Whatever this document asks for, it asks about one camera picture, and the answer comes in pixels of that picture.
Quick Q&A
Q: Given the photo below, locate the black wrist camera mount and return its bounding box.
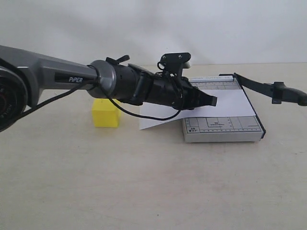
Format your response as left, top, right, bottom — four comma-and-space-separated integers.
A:
157, 52, 191, 78

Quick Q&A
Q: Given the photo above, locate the yellow foam cube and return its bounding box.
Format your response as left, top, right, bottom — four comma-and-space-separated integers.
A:
92, 99, 121, 128

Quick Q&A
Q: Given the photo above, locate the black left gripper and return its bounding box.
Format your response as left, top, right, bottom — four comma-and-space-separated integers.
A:
130, 64, 217, 110

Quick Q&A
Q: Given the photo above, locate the black cutter blade arm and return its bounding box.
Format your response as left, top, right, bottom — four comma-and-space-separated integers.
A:
233, 73, 307, 106

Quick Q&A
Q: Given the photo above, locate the black camera cable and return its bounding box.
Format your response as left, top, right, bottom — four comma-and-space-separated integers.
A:
14, 71, 190, 122

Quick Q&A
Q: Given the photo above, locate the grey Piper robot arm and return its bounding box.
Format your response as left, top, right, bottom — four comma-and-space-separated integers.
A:
0, 46, 201, 131

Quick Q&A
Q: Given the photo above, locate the white paper sheet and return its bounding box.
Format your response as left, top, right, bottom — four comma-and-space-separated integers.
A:
139, 90, 255, 130

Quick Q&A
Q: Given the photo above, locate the grey paper cutter base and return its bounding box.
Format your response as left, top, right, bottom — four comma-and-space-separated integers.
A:
182, 75, 266, 143

